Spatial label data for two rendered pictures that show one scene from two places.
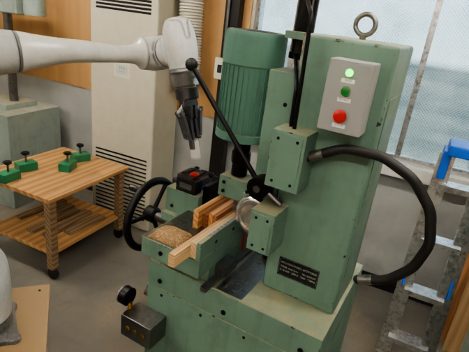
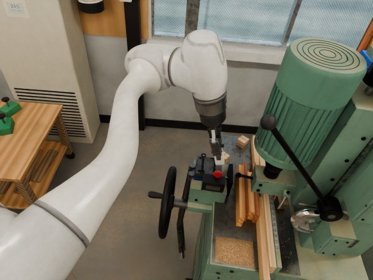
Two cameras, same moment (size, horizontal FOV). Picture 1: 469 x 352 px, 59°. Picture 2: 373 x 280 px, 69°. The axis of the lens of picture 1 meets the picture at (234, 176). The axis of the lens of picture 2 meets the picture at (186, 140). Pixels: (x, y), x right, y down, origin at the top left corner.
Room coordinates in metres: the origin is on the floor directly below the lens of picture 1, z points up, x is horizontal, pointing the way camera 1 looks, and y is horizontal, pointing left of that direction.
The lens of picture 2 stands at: (0.81, 0.50, 1.77)
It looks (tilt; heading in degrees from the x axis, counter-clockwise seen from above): 45 degrees down; 335
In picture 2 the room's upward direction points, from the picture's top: 6 degrees clockwise
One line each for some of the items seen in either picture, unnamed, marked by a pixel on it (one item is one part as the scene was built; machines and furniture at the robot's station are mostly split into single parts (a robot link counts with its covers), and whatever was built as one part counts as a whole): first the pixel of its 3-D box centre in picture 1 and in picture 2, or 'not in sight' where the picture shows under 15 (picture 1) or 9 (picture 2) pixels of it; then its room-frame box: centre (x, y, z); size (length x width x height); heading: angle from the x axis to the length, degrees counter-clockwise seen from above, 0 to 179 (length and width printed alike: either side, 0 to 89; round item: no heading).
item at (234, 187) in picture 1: (241, 189); (272, 183); (1.21, -0.03, 1.03); 0.14 x 0.07 x 0.09; 63
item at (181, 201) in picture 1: (192, 197); (207, 183); (1.35, 0.14, 0.91); 0.15 x 0.14 x 0.09; 153
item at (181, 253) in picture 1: (232, 217); (258, 199); (1.22, -0.01, 0.92); 0.65 x 0.02 x 0.04; 153
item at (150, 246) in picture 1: (211, 216); (227, 192); (1.31, 0.06, 0.87); 0.61 x 0.30 x 0.06; 153
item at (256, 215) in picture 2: (233, 211); (253, 190); (1.25, -0.01, 0.93); 0.24 x 0.01 x 0.05; 153
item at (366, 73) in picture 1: (347, 96); not in sight; (0.95, -0.23, 1.40); 0.10 x 0.06 x 0.16; 63
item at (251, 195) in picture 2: (225, 211); (249, 194); (1.24, 0.01, 0.93); 0.18 x 0.02 x 0.05; 153
